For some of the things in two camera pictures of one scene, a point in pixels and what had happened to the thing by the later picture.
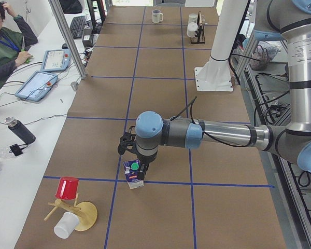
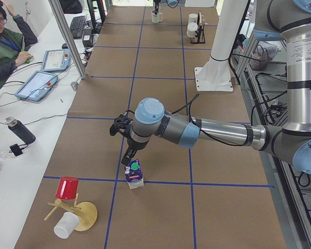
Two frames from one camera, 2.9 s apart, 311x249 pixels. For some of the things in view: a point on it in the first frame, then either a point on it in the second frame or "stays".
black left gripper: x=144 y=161 to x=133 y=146
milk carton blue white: x=131 y=168 stays
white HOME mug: x=157 y=16 stays
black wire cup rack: x=200 y=37 stays
